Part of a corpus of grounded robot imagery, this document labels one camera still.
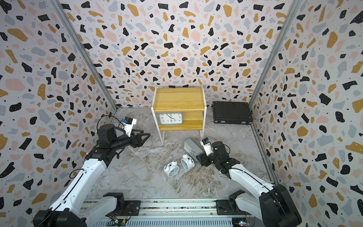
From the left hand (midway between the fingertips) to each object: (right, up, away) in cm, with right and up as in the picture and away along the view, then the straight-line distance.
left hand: (146, 133), depth 75 cm
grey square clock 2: (+25, -11, +14) cm, 30 cm away
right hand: (+30, -14, +11) cm, 35 cm away
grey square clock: (+12, +8, +12) cm, 19 cm away
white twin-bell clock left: (+13, -21, +4) cm, 25 cm away
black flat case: (+62, +13, +46) cm, 79 cm away
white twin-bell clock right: (+22, -18, +7) cm, 29 cm away
